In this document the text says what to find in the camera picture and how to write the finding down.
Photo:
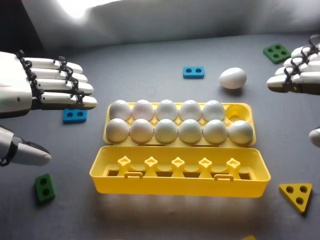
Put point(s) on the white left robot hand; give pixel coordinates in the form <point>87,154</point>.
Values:
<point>15,85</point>

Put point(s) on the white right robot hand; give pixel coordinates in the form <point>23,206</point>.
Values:
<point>307,77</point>

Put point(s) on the white plastic egg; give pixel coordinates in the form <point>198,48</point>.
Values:
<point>166,109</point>
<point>190,109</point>
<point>117,130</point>
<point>143,110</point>
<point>232,78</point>
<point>240,132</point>
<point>215,130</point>
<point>141,130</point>
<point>165,130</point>
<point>120,110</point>
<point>213,110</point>
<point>190,130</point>

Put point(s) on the yellow egg carton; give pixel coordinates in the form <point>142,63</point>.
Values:
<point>175,186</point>

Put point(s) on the green four-hole block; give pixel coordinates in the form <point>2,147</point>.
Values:
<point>277,51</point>

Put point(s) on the blue four-hole block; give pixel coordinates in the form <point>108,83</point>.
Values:
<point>75,120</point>

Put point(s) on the green two-hole block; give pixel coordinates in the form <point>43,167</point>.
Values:
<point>45,186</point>

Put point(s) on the blue two-hole block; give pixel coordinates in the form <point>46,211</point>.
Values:
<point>194,71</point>

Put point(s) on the yellow triangle block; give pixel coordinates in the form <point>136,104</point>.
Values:
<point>297,193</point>

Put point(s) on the grey table cloth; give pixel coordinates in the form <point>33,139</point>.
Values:
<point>150,82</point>

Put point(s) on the white fabric backdrop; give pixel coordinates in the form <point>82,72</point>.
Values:
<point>175,20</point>

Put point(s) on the yellow two-hole block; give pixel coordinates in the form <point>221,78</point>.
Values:
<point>250,238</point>

